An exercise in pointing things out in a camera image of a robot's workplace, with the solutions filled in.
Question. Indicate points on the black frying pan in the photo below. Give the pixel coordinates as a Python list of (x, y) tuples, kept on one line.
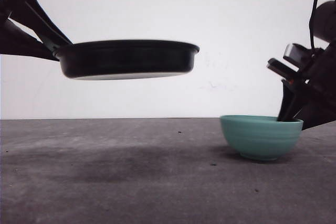
[(126, 59)]

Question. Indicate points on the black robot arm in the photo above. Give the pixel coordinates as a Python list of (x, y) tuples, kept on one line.
[(323, 28)]

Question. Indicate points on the teal ceramic bowl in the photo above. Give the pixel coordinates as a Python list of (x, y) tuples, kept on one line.
[(261, 138)]

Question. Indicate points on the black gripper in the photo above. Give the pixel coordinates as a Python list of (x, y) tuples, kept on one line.
[(315, 69), (15, 41)]

